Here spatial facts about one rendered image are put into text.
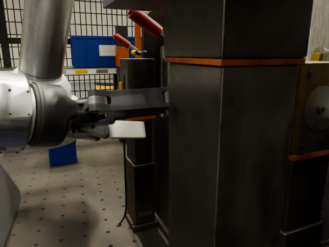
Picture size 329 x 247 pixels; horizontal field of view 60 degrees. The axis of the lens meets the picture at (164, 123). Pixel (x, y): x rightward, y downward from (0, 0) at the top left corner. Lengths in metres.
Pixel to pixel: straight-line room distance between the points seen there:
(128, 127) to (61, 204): 0.40
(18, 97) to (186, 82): 0.17
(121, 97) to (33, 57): 0.42
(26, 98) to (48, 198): 0.58
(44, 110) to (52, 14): 0.39
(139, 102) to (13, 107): 0.13
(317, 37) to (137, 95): 4.36
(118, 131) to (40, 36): 0.31
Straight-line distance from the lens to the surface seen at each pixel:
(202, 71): 0.23
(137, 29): 1.05
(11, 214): 0.80
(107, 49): 1.29
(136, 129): 0.50
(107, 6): 0.39
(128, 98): 0.33
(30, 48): 0.72
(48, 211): 0.81
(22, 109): 0.32
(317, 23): 4.63
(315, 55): 0.80
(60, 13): 0.69
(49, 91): 0.34
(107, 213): 0.76
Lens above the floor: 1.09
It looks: 14 degrees down
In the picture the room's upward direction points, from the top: straight up
